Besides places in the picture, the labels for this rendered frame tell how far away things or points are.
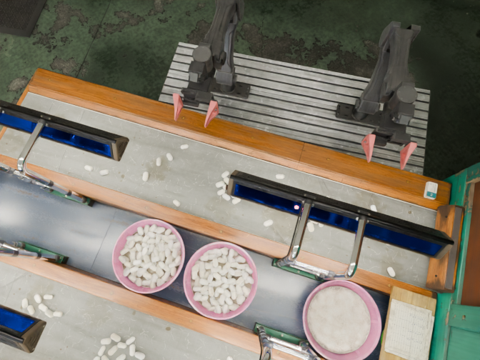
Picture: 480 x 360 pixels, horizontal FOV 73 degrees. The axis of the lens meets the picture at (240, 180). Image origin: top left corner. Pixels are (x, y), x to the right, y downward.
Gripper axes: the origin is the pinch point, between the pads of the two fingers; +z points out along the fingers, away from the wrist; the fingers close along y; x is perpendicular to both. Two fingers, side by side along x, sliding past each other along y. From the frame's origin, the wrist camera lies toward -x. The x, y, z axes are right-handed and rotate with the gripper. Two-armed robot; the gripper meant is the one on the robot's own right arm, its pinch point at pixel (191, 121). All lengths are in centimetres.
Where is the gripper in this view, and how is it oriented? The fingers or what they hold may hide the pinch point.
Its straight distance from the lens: 104.2
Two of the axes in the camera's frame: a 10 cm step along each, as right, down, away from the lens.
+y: 9.7, 2.2, -0.9
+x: 0.2, 2.8, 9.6
